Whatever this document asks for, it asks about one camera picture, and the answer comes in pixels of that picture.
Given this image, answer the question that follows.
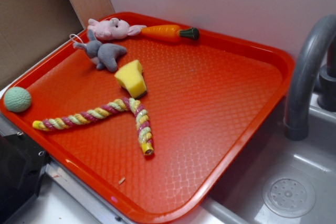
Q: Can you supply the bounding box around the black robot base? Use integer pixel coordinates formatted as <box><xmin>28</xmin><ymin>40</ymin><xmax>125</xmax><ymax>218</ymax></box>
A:
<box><xmin>1</xmin><ymin>132</ymin><xmax>49</xmax><ymax>223</ymax></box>

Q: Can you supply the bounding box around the green textured ball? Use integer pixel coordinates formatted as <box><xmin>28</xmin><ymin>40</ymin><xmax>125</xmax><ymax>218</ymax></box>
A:
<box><xmin>4</xmin><ymin>87</ymin><xmax>32</xmax><ymax>113</ymax></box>

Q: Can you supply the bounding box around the orange plastic tray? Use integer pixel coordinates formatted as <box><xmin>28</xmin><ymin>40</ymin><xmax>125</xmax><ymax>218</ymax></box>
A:
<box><xmin>1</xmin><ymin>30</ymin><xmax>295</xmax><ymax>223</ymax></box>

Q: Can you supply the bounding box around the yellow sponge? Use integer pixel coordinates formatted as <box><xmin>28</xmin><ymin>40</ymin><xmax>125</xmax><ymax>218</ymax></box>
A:
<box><xmin>114</xmin><ymin>60</ymin><xmax>147</xmax><ymax>99</ymax></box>

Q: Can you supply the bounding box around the orange toy carrot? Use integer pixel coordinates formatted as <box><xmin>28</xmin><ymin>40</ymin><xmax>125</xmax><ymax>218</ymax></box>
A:
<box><xmin>140</xmin><ymin>25</ymin><xmax>200</xmax><ymax>42</ymax></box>

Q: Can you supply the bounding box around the grey plush bunny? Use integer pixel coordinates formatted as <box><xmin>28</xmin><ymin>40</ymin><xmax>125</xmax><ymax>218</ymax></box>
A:
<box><xmin>69</xmin><ymin>30</ymin><xmax>127</xmax><ymax>72</ymax></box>

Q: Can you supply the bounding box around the pink plush bunny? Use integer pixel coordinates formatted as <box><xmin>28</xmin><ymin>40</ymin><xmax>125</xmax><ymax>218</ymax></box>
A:
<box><xmin>88</xmin><ymin>18</ymin><xmax>146</xmax><ymax>41</ymax></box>

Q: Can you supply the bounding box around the grey toy sink basin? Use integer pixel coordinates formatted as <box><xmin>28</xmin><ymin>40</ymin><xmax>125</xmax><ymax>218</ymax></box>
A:
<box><xmin>202</xmin><ymin>103</ymin><xmax>335</xmax><ymax>223</ymax></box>

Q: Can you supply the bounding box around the grey toy faucet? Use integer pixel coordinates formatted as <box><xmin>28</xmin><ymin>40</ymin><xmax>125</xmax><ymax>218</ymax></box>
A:
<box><xmin>283</xmin><ymin>14</ymin><xmax>335</xmax><ymax>141</ymax></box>

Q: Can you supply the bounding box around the grey sink drain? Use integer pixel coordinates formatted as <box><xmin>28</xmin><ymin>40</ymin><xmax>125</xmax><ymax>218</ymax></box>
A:
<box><xmin>262</xmin><ymin>173</ymin><xmax>316</xmax><ymax>218</ymax></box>

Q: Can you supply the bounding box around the brown cardboard panel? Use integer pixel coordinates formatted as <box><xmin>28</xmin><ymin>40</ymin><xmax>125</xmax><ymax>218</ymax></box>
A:
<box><xmin>1</xmin><ymin>0</ymin><xmax>114</xmax><ymax>88</ymax></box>

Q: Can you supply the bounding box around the multicolour twisted rope toy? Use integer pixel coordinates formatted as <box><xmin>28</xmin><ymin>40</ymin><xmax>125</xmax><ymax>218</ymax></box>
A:
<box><xmin>32</xmin><ymin>98</ymin><xmax>154</xmax><ymax>156</ymax></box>

